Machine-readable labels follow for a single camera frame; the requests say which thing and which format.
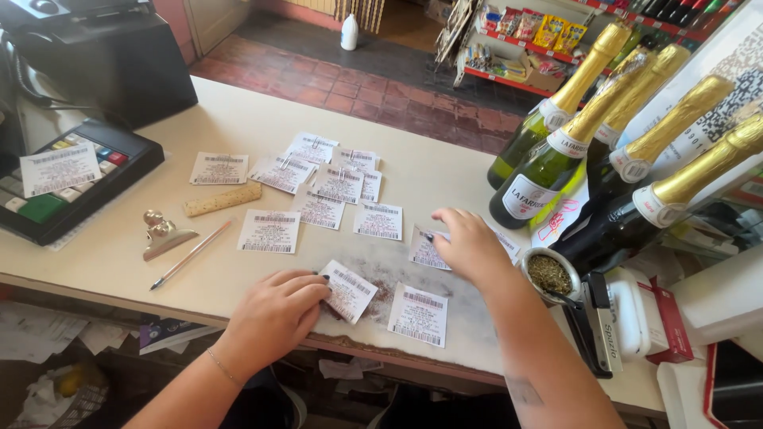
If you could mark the person's right hand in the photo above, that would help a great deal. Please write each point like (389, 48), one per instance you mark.
(474, 250)

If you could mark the person's left hand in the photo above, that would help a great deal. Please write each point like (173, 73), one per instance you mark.
(268, 322)

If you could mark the white barcode ticket slip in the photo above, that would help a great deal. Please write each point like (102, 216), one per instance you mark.
(59, 168)
(422, 253)
(351, 289)

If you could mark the metal mate cup with herbs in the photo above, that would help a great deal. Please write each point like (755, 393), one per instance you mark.
(549, 274)

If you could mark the paper with red drawing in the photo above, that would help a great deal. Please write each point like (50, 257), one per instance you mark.
(557, 223)

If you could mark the spread of white paper tickets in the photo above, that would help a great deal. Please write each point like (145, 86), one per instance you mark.
(268, 232)

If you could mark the purple booklet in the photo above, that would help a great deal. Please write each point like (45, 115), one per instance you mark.
(170, 333)

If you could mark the thin pink pen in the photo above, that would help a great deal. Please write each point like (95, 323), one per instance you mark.
(191, 255)

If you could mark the cork strip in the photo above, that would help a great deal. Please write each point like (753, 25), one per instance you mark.
(222, 199)

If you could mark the dark sparkling wine bottle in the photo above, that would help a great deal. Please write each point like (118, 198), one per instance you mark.
(679, 119)
(608, 233)

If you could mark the gold bulldog clip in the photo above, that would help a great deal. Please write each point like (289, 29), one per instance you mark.
(164, 235)

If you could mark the black stapler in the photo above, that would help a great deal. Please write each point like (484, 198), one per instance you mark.
(599, 333)

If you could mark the white plastic box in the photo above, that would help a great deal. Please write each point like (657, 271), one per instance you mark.
(629, 316)

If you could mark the red cardboard box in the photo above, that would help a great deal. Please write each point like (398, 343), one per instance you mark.
(673, 325)

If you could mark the black cash register keypad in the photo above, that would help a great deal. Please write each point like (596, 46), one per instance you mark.
(128, 158)

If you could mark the red shelf of snacks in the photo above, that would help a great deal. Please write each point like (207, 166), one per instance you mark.
(536, 41)

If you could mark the wastebasket with crumpled paper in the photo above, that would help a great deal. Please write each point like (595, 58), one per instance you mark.
(56, 396)

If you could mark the heap of loose papers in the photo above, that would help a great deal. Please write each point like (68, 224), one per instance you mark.
(42, 331)

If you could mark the white plastic bottle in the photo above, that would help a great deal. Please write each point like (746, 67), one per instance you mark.
(349, 33)

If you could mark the black printer terminal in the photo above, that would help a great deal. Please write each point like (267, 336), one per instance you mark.
(113, 65)

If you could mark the white printed sign board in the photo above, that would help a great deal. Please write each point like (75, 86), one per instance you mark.
(724, 53)

